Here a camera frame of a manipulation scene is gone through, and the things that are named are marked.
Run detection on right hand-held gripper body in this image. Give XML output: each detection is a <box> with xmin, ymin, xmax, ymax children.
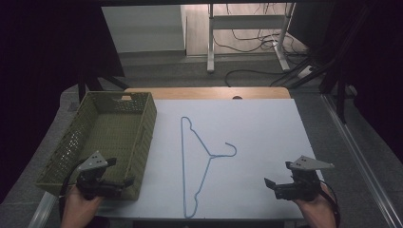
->
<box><xmin>274</xmin><ymin>155</ymin><xmax>336</xmax><ymax>202</ymax></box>

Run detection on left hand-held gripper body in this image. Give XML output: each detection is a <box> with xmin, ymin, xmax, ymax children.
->
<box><xmin>75</xmin><ymin>150</ymin><xmax>127</xmax><ymax>201</ymax></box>

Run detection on green plastic basket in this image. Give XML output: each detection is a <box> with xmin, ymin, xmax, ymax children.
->
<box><xmin>35</xmin><ymin>90</ymin><xmax>158</xmax><ymax>201</ymax></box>

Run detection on blue wire clothes hanger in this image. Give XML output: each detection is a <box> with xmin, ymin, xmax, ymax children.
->
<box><xmin>180</xmin><ymin>116</ymin><xmax>238</xmax><ymax>219</ymax></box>

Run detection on person's left hand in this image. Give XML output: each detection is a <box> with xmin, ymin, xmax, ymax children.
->
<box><xmin>60</xmin><ymin>184</ymin><xmax>106</xmax><ymax>224</ymax></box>

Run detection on person's right hand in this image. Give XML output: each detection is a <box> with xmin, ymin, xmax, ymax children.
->
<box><xmin>293</xmin><ymin>182</ymin><xmax>337</xmax><ymax>224</ymax></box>

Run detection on white table mat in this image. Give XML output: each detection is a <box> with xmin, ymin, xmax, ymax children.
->
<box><xmin>97</xmin><ymin>98</ymin><xmax>325</xmax><ymax>220</ymax></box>

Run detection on black stand legs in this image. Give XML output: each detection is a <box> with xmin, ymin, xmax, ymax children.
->
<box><xmin>77</xmin><ymin>70</ymin><xmax>131</xmax><ymax>103</ymax></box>

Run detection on black metal stand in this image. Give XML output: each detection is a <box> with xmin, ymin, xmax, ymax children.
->
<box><xmin>286</xmin><ymin>0</ymin><xmax>381</xmax><ymax>125</ymax></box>

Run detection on white power strip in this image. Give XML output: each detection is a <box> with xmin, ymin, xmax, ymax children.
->
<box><xmin>297</xmin><ymin>65</ymin><xmax>316</xmax><ymax>80</ymax></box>

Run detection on dark curtain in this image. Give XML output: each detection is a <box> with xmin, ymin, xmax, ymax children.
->
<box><xmin>0</xmin><ymin>0</ymin><xmax>125</xmax><ymax>204</ymax></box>
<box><xmin>317</xmin><ymin>0</ymin><xmax>403</xmax><ymax>164</ymax></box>

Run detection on white cabinet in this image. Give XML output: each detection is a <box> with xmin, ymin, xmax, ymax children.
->
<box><xmin>102</xmin><ymin>4</ymin><xmax>188</xmax><ymax>54</ymax></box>

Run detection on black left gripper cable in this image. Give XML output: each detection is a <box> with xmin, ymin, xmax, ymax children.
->
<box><xmin>58</xmin><ymin>158</ymin><xmax>86</xmax><ymax>219</ymax></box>

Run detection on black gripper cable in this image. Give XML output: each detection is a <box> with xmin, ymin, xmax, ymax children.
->
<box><xmin>318</xmin><ymin>180</ymin><xmax>342</xmax><ymax>228</ymax></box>
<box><xmin>58</xmin><ymin>158</ymin><xmax>86</xmax><ymax>219</ymax></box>

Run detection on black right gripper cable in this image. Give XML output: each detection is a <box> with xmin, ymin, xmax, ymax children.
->
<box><xmin>318</xmin><ymin>180</ymin><xmax>342</xmax><ymax>228</ymax></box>

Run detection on aluminium rail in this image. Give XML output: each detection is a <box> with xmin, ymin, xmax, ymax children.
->
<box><xmin>320</xmin><ymin>93</ymin><xmax>403</xmax><ymax>228</ymax></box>
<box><xmin>28</xmin><ymin>191</ymin><xmax>59</xmax><ymax>228</ymax></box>

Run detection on black floor cable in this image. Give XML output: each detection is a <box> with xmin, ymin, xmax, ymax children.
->
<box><xmin>224</xmin><ymin>68</ymin><xmax>288</xmax><ymax>87</ymax></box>

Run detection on tangle of black cables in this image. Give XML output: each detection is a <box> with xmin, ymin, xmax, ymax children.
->
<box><xmin>212</xmin><ymin>3</ymin><xmax>307</xmax><ymax>54</ymax></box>

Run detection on white metal desk frame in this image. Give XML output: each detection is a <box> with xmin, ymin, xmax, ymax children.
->
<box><xmin>206</xmin><ymin>3</ymin><xmax>297</xmax><ymax>74</ymax></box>

